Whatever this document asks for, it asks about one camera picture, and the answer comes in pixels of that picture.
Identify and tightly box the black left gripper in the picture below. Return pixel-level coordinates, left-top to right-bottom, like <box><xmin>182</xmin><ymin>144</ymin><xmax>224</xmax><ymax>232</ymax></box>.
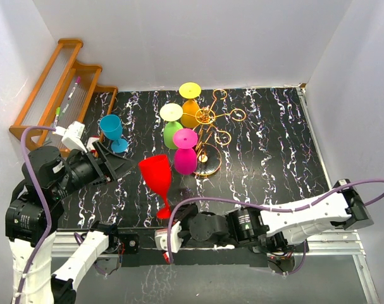
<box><xmin>52</xmin><ymin>139</ymin><xmax>137</xmax><ymax>198</ymax></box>

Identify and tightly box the blue wine glass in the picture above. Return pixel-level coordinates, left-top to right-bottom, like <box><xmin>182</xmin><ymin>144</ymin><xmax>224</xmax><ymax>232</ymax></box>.
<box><xmin>99</xmin><ymin>115</ymin><xmax>128</xmax><ymax>153</ymax></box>

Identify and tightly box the red wine glass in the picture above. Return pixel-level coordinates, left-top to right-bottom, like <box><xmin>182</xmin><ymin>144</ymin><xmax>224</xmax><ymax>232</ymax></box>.
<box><xmin>139</xmin><ymin>155</ymin><xmax>171</xmax><ymax>220</ymax></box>

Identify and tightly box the pink wine glass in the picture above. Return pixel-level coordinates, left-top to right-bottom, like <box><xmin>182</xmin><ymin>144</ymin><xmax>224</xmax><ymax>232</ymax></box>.
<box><xmin>173</xmin><ymin>128</ymin><xmax>198</xmax><ymax>175</ymax></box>

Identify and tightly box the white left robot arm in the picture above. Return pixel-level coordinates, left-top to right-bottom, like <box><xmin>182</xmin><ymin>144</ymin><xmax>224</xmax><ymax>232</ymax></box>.
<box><xmin>5</xmin><ymin>142</ymin><xmax>135</xmax><ymax>303</ymax></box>

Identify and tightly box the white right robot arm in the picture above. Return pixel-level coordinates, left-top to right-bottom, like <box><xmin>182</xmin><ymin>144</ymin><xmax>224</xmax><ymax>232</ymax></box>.
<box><xmin>156</xmin><ymin>180</ymin><xmax>374</xmax><ymax>253</ymax></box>

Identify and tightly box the green wine glass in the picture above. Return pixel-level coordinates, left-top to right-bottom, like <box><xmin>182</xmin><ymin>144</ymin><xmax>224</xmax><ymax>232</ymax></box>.
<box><xmin>159</xmin><ymin>103</ymin><xmax>183</xmax><ymax>149</ymax></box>

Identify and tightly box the orange wine glass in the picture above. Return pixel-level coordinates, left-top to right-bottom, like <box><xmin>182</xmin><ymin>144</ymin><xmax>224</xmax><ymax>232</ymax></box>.
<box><xmin>179</xmin><ymin>82</ymin><xmax>201</xmax><ymax>129</ymax></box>

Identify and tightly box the white red small box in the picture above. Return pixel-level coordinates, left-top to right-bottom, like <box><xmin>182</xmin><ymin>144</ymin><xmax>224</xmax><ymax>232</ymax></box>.
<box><xmin>86</xmin><ymin>137</ymin><xmax>99</xmax><ymax>153</ymax></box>

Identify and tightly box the green capped marker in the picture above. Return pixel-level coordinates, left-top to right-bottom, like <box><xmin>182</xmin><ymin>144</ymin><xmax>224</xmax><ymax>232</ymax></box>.
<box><xmin>53</xmin><ymin>107</ymin><xmax>61</xmax><ymax>129</ymax></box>

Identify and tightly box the wooden tiered shelf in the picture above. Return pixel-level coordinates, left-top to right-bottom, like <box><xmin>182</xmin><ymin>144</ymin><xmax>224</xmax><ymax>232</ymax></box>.
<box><xmin>9</xmin><ymin>38</ymin><xmax>118</xmax><ymax>141</ymax></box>

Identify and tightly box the purple capped marker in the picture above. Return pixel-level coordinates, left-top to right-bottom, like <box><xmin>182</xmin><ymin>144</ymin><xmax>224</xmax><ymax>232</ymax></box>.
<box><xmin>67</xmin><ymin>77</ymin><xmax>81</xmax><ymax>100</ymax></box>

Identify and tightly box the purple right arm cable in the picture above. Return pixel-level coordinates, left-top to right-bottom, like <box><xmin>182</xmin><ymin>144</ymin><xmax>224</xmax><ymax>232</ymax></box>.
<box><xmin>167</xmin><ymin>179</ymin><xmax>384</xmax><ymax>276</ymax></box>

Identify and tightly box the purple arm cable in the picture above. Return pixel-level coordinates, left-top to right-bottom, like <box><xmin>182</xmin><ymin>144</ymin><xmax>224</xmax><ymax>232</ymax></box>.
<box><xmin>11</xmin><ymin>125</ymin><xmax>58</xmax><ymax>301</ymax></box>
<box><xmin>167</xmin><ymin>179</ymin><xmax>384</xmax><ymax>276</ymax></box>

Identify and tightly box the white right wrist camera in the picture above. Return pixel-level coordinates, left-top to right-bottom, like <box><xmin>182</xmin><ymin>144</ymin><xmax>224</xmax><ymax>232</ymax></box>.
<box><xmin>154</xmin><ymin>222</ymin><xmax>183</xmax><ymax>263</ymax></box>

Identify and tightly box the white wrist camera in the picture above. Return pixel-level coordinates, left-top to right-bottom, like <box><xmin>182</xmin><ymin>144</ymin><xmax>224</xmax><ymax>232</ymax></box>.
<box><xmin>154</xmin><ymin>222</ymin><xmax>183</xmax><ymax>263</ymax></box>
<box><xmin>53</xmin><ymin>121</ymin><xmax>87</xmax><ymax>152</ymax></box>

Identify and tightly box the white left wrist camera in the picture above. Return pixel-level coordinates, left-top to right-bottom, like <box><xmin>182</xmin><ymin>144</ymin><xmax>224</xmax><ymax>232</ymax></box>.
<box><xmin>53</xmin><ymin>121</ymin><xmax>87</xmax><ymax>152</ymax></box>

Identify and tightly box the gold wire glass rack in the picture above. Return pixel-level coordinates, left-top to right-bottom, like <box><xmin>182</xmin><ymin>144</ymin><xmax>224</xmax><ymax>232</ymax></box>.
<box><xmin>193</xmin><ymin>89</ymin><xmax>247</xmax><ymax>178</ymax></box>

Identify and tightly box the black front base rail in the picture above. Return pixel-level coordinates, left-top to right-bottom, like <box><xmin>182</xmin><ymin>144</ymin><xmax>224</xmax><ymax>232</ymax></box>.
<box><xmin>93</xmin><ymin>221</ymin><xmax>294</xmax><ymax>270</ymax></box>

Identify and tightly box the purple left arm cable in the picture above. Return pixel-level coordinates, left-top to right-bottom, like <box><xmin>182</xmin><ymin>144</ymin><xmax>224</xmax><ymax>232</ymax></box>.
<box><xmin>11</xmin><ymin>125</ymin><xmax>58</xmax><ymax>301</ymax></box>

